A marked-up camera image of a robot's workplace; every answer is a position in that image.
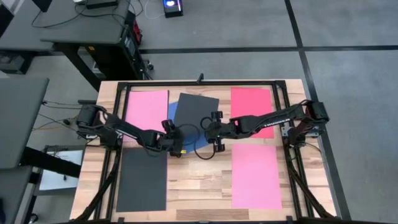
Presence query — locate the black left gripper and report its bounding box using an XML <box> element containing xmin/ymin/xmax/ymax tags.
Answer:
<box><xmin>155</xmin><ymin>119</ymin><xmax>186</xmax><ymax>158</ymax></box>

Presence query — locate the black paper sheet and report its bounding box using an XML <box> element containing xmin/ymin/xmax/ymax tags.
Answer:
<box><xmin>116</xmin><ymin>147</ymin><xmax>169</xmax><ymax>213</ymax></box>
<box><xmin>172</xmin><ymin>92</ymin><xmax>220</xmax><ymax>139</ymax></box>

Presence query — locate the pink paper sheet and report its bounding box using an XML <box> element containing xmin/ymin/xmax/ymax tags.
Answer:
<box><xmin>123</xmin><ymin>90</ymin><xmax>170</xmax><ymax>143</ymax></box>
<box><xmin>231</xmin><ymin>143</ymin><xmax>283</xmax><ymax>210</ymax></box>

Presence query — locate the red paper sheet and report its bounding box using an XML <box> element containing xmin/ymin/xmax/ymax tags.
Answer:
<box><xmin>230</xmin><ymin>87</ymin><xmax>275</xmax><ymax>139</ymax></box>

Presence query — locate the blue paper sheet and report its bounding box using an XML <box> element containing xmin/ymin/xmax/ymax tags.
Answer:
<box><xmin>167</xmin><ymin>101</ymin><xmax>213</xmax><ymax>151</ymax></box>

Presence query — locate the black computer tower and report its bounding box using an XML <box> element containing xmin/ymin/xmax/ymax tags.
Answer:
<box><xmin>84</xmin><ymin>12</ymin><xmax>149</xmax><ymax>81</ymax></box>

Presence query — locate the red box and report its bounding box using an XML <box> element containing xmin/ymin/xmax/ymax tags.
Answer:
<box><xmin>132</xmin><ymin>19</ymin><xmax>143</xmax><ymax>45</ymax></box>

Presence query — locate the black desk foot beam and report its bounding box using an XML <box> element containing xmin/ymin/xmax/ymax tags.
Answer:
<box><xmin>20</xmin><ymin>146</ymin><xmax>82</xmax><ymax>179</ymax></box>

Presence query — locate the white board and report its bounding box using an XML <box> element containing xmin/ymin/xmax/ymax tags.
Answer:
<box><xmin>39</xmin><ymin>150</ymin><xmax>85</xmax><ymax>192</ymax></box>

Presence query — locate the black device blue light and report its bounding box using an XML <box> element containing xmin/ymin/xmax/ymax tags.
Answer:
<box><xmin>162</xmin><ymin>0</ymin><xmax>184</xmax><ymax>19</ymax></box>

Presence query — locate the standing desk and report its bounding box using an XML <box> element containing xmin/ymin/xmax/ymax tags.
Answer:
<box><xmin>0</xmin><ymin>0</ymin><xmax>133</xmax><ymax>93</ymax></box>

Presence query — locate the grey desk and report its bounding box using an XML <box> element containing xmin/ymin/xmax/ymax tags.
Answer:
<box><xmin>0</xmin><ymin>77</ymin><xmax>50</xmax><ymax>170</ymax></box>
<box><xmin>0</xmin><ymin>166</ymin><xmax>34</xmax><ymax>224</ymax></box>

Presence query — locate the black flat box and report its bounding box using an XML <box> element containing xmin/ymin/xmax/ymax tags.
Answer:
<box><xmin>85</xmin><ymin>0</ymin><xmax>119</xmax><ymax>10</ymax></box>

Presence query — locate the dark grey storage box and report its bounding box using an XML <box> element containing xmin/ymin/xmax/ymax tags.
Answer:
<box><xmin>0</xmin><ymin>49</ymin><xmax>35</xmax><ymax>75</ymax></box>

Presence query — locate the black desk equipment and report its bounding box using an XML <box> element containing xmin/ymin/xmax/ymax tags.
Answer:
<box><xmin>32</xmin><ymin>0</ymin><xmax>53</xmax><ymax>13</ymax></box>

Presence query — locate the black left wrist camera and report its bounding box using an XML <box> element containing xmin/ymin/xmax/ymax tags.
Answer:
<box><xmin>172</xmin><ymin>128</ymin><xmax>186</xmax><ymax>147</ymax></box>

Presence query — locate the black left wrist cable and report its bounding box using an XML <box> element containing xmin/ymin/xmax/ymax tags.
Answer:
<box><xmin>178</xmin><ymin>123</ymin><xmax>200</xmax><ymax>147</ymax></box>

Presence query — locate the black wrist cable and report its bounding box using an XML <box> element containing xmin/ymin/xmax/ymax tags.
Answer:
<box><xmin>193</xmin><ymin>115</ymin><xmax>220</xmax><ymax>161</ymax></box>
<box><xmin>178</xmin><ymin>123</ymin><xmax>200</xmax><ymax>147</ymax></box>

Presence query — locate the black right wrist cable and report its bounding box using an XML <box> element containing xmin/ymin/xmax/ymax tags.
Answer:
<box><xmin>193</xmin><ymin>115</ymin><xmax>220</xmax><ymax>161</ymax></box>

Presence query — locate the black table frame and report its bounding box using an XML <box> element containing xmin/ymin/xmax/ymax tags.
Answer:
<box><xmin>70</xmin><ymin>80</ymin><xmax>340</xmax><ymax>224</ymax></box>

